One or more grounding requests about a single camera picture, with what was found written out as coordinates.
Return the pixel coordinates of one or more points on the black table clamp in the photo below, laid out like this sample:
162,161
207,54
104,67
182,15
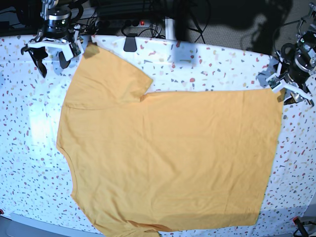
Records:
130,43

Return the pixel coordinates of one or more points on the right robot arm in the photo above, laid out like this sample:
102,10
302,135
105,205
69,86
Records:
54,12

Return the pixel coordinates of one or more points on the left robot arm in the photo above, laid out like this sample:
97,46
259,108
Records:
296,62

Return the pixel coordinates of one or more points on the red-handled clamp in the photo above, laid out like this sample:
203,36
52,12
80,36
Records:
300,231

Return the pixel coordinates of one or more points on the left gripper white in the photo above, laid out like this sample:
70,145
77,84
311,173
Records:
294,86

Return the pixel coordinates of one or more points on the black power strip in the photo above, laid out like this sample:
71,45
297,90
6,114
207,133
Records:
118,23

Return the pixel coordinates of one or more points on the yellow T-shirt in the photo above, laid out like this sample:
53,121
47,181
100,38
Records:
144,162

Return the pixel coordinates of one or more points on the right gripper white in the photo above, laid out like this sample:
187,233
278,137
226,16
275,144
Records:
65,39

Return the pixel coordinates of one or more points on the aluminium frame post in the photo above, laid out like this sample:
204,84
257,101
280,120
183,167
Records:
169,28

